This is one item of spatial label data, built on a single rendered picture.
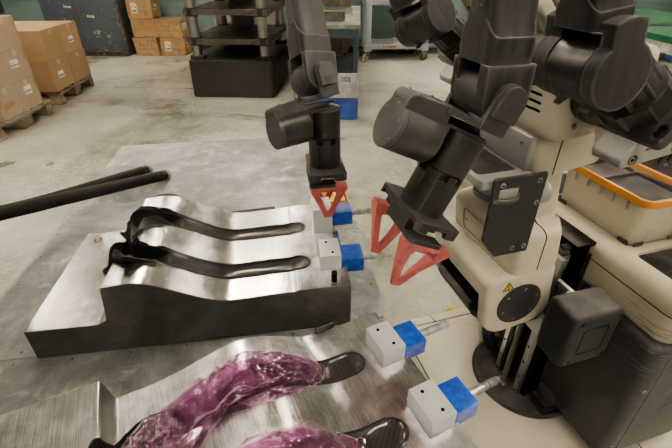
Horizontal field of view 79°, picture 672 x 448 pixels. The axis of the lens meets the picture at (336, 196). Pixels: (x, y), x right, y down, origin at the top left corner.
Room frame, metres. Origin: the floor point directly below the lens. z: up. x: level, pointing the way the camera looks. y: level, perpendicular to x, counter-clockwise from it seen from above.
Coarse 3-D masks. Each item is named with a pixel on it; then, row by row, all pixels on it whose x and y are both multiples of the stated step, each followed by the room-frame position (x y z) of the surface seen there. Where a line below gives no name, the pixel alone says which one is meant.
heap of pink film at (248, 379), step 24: (240, 360) 0.33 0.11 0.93; (264, 360) 0.34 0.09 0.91; (288, 360) 0.35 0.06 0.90; (312, 360) 0.37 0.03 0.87; (192, 384) 0.31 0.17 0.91; (216, 384) 0.31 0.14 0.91; (240, 384) 0.30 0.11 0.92; (264, 384) 0.31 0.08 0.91; (288, 384) 0.32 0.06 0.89; (312, 384) 0.33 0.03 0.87; (168, 408) 0.29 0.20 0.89; (192, 408) 0.28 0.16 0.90; (216, 408) 0.28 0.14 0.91; (240, 408) 0.29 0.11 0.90; (144, 432) 0.26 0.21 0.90; (168, 432) 0.26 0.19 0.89; (192, 432) 0.26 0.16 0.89; (264, 432) 0.24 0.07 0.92; (288, 432) 0.25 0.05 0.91; (312, 432) 0.25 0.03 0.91; (336, 432) 0.27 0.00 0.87
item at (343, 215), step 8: (312, 200) 0.69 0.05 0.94; (328, 200) 0.69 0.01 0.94; (312, 208) 0.66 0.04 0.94; (328, 208) 0.66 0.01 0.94; (336, 208) 0.68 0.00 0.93; (344, 208) 0.68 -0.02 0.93; (360, 208) 0.69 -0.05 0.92; (368, 208) 0.69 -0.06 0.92; (312, 216) 0.67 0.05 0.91; (320, 216) 0.65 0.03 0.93; (336, 216) 0.66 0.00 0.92; (344, 216) 0.66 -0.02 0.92; (352, 216) 0.66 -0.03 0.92; (320, 224) 0.65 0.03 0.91; (328, 224) 0.65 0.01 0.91; (336, 224) 0.66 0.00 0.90; (344, 224) 0.66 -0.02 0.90; (320, 232) 0.65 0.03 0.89
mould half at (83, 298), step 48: (144, 240) 0.56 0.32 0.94; (192, 240) 0.59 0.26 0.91; (288, 240) 0.63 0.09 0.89; (96, 288) 0.53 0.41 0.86; (144, 288) 0.46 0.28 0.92; (192, 288) 0.48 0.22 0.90; (240, 288) 0.50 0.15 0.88; (288, 288) 0.50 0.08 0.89; (336, 288) 0.50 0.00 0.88; (48, 336) 0.44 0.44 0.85; (96, 336) 0.44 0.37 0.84; (144, 336) 0.45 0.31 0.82; (192, 336) 0.47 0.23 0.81
